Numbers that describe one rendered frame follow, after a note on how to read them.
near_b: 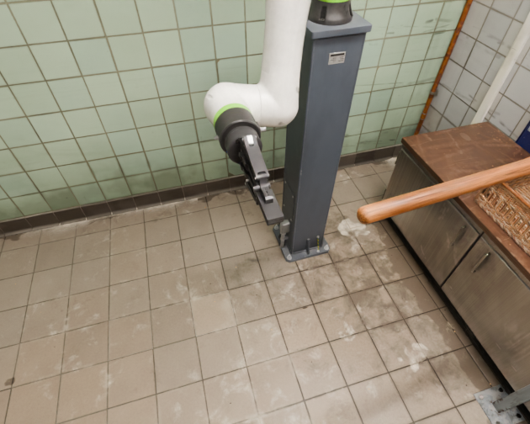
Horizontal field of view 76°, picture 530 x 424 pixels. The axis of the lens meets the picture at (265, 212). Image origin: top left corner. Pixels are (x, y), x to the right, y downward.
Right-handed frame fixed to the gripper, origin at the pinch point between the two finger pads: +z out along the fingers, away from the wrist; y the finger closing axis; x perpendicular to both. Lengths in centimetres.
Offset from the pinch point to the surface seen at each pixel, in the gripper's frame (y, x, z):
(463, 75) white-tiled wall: 49, -150, -107
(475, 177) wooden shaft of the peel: -4.1, -34.8, 7.8
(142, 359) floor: 115, 51, -28
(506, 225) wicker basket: 56, -99, -13
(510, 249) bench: 58, -94, -5
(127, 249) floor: 115, 56, -94
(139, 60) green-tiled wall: 25, 23, -126
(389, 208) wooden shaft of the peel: -3.8, -17.2, 9.4
